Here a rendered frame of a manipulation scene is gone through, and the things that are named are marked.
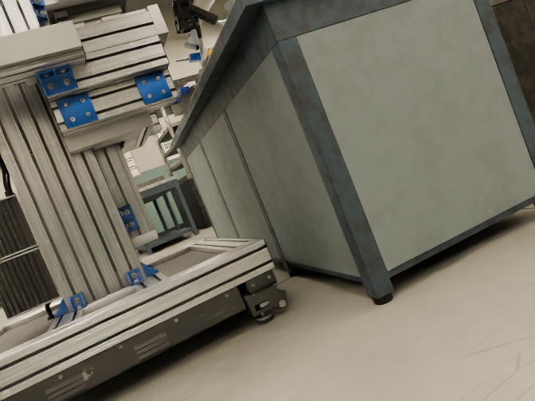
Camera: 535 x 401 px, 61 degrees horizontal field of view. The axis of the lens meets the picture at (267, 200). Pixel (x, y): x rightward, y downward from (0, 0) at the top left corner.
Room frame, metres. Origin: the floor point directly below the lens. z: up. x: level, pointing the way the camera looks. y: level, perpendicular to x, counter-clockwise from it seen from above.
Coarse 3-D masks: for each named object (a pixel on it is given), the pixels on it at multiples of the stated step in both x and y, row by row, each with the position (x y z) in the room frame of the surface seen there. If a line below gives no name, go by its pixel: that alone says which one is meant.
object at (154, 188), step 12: (156, 180) 5.86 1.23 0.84; (168, 180) 5.71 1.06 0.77; (144, 192) 5.59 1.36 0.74; (156, 192) 5.65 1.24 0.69; (180, 192) 5.76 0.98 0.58; (156, 204) 7.43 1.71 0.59; (168, 204) 6.59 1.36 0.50; (180, 228) 6.60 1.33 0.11; (192, 228) 5.75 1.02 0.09; (156, 240) 6.04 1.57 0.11; (168, 240) 5.62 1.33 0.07
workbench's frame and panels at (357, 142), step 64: (256, 0) 1.04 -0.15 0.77; (320, 0) 1.11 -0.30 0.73; (384, 0) 1.15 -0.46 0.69; (448, 0) 1.21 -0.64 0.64; (256, 64) 1.23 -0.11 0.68; (320, 64) 1.09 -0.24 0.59; (384, 64) 1.14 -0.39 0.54; (448, 64) 1.19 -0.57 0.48; (512, 64) 1.24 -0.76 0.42; (192, 128) 2.35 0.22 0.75; (256, 128) 1.43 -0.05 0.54; (320, 128) 1.07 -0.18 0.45; (384, 128) 1.12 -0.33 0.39; (448, 128) 1.17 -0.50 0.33; (512, 128) 1.22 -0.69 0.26; (256, 192) 1.69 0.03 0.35; (320, 192) 1.15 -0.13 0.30; (384, 192) 1.10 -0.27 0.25; (448, 192) 1.15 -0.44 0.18; (512, 192) 1.20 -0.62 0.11; (320, 256) 1.33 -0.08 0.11; (384, 256) 1.08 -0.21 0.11
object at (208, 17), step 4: (192, 8) 1.80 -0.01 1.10; (196, 8) 1.80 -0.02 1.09; (200, 8) 1.81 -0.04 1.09; (192, 12) 1.81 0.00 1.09; (196, 12) 1.80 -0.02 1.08; (200, 12) 1.81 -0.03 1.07; (204, 12) 1.81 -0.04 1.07; (208, 12) 1.81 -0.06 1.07; (200, 16) 1.82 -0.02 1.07; (204, 16) 1.81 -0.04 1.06; (208, 16) 1.81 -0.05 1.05; (212, 16) 1.82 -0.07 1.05; (216, 16) 1.82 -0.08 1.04; (204, 20) 1.85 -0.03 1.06; (208, 20) 1.83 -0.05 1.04; (212, 20) 1.82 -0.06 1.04; (216, 20) 1.82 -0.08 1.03; (212, 24) 1.85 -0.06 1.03
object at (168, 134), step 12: (180, 84) 6.38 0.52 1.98; (168, 108) 7.08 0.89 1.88; (168, 120) 6.37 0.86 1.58; (168, 132) 6.66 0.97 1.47; (168, 156) 7.27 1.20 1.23; (180, 156) 6.37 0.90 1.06; (168, 168) 7.28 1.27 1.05; (180, 168) 7.21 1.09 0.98; (180, 180) 6.61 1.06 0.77; (192, 180) 6.24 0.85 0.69; (192, 192) 6.28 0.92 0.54; (180, 204) 7.15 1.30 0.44; (192, 204) 6.52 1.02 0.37; (192, 216) 6.77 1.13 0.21; (204, 216) 6.22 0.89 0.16
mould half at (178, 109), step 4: (196, 84) 1.93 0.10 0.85; (192, 88) 1.93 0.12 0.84; (192, 92) 1.94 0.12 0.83; (184, 96) 2.01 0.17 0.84; (188, 96) 1.98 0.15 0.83; (180, 100) 2.05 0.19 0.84; (184, 100) 2.02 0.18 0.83; (188, 100) 1.99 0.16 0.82; (176, 104) 2.09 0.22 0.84; (180, 104) 2.06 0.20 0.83; (184, 104) 2.03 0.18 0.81; (172, 108) 2.13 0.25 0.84; (176, 108) 2.10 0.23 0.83; (180, 108) 2.07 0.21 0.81; (184, 108) 2.04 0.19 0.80; (176, 112) 2.11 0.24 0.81; (180, 112) 2.09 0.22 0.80; (184, 112) 2.12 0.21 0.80
